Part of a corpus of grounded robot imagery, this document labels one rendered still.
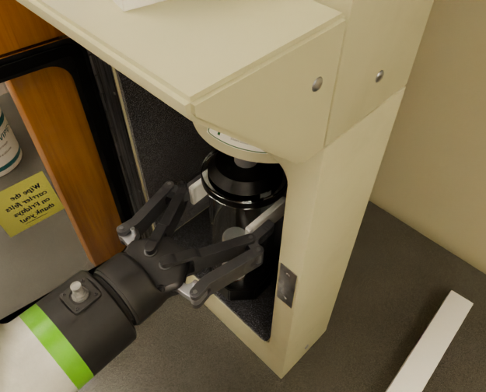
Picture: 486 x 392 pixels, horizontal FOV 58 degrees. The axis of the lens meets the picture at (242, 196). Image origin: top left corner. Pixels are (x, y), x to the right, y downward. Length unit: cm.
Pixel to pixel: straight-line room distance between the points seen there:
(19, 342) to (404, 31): 40
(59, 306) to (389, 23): 36
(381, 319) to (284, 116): 58
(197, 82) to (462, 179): 69
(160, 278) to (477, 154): 55
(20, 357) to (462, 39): 67
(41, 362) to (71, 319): 4
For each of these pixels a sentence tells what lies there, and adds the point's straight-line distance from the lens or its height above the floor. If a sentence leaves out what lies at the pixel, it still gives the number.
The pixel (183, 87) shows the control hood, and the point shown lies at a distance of 20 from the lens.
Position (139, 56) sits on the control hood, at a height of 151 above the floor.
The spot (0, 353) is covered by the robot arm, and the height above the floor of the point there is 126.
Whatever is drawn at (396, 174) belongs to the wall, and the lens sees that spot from 90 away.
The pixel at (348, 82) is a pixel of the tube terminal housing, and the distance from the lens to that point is 30.
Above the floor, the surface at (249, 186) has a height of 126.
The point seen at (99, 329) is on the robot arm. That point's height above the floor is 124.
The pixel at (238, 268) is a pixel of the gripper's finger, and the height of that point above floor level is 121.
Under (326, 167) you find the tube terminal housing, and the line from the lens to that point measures 34.
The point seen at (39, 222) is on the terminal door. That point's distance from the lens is 64.
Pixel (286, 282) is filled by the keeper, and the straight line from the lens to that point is 48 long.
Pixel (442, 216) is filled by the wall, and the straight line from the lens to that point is 91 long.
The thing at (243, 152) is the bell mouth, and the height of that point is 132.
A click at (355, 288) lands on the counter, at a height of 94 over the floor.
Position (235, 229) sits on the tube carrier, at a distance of 54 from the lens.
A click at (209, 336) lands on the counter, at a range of 75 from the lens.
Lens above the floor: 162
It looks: 48 degrees down
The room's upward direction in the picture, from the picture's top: straight up
